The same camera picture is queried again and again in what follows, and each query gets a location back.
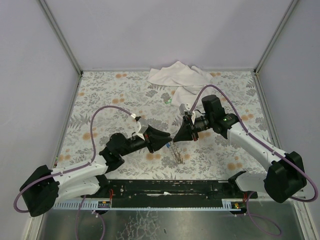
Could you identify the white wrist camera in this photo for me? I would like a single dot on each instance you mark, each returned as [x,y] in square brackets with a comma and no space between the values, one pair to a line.
[185,110]
[141,125]

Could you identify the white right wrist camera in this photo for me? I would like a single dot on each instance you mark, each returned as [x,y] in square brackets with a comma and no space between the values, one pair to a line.
[185,110]

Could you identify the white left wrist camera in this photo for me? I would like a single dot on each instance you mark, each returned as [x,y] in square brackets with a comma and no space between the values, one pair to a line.
[141,125]

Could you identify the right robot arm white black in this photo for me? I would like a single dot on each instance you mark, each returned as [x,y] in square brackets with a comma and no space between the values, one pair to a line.
[283,175]

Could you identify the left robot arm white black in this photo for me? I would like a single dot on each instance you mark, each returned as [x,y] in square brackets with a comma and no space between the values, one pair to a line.
[46,186]

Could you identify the white disc with keyrings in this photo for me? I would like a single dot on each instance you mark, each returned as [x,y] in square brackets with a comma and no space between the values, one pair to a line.
[176,153]

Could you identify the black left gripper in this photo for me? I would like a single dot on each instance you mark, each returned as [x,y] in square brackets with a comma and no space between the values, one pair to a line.
[149,141]

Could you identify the white slotted cable duct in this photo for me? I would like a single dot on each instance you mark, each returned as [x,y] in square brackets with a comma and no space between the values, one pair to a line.
[151,204]

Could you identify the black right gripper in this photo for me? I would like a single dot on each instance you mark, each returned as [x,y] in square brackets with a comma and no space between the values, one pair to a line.
[191,128]

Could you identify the white crumpled cloth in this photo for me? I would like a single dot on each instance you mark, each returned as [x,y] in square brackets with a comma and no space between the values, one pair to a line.
[188,81]

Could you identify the grey left corner post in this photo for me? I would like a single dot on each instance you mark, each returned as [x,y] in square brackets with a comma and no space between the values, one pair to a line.
[59,35]

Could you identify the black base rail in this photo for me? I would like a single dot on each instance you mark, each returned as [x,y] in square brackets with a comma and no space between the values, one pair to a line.
[182,190]

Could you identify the grey aluminium corner post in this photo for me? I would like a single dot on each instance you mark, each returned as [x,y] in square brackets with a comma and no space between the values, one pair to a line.
[280,27]

